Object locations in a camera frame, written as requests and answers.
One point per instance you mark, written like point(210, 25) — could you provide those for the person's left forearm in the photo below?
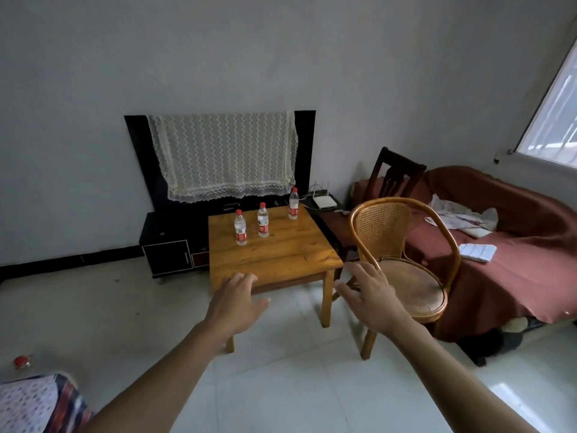
point(162, 383)

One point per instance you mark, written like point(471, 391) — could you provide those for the red-capped water bottle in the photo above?
point(240, 229)
point(294, 205)
point(263, 223)

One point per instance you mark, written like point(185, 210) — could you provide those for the rattan round chair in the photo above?
point(393, 225)

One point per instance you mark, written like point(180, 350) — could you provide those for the black television cabinet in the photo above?
point(166, 232)

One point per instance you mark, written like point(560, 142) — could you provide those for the square wooden table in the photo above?
point(275, 252)

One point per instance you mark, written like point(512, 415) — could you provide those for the red-capped jar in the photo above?
point(20, 362)

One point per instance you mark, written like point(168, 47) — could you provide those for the red covered sofa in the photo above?
point(523, 275)

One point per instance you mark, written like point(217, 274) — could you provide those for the black flat television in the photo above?
point(136, 144)

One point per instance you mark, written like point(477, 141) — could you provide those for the white router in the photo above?
point(324, 202)

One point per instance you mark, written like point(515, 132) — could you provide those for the person's left thumb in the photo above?
point(259, 308)

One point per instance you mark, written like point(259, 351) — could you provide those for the person's right hand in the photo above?
point(376, 304)

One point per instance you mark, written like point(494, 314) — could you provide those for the patterned striped fabric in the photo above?
point(36, 403)

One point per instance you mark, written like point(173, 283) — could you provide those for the person's left hand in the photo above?
point(232, 306)

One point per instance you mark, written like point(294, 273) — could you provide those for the person's right forearm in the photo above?
point(450, 378)

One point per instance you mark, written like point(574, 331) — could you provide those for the folded white checked cloth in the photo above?
point(478, 252)

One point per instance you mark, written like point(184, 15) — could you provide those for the window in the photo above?
point(554, 126)

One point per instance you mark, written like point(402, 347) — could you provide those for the dark wooden chair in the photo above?
point(396, 169)

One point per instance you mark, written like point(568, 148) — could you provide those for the cream lace cloth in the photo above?
point(225, 153)

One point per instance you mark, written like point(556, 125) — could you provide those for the pile of white clothes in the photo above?
point(457, 218)

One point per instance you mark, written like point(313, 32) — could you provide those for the person's right thumb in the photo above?
point(345, 295)

